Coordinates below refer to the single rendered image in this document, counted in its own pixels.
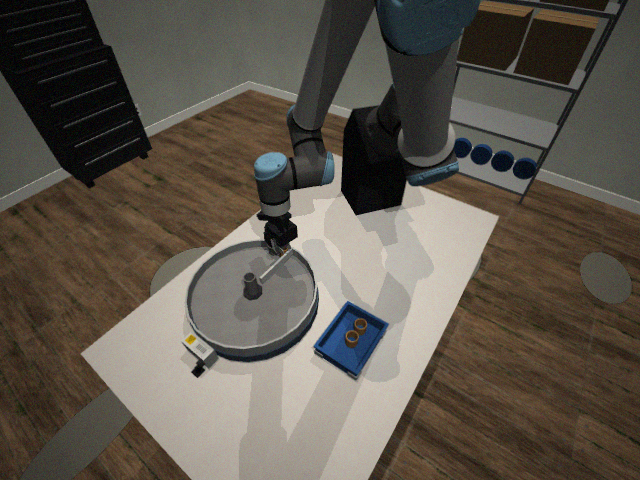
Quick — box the blue open crate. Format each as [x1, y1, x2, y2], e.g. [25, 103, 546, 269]
[313, 302, 387, 380]

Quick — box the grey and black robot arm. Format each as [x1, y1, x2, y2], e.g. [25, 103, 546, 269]
[254, 0, 481, 221]

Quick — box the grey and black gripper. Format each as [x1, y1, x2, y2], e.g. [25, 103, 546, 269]
[264, 212, 298, 255]

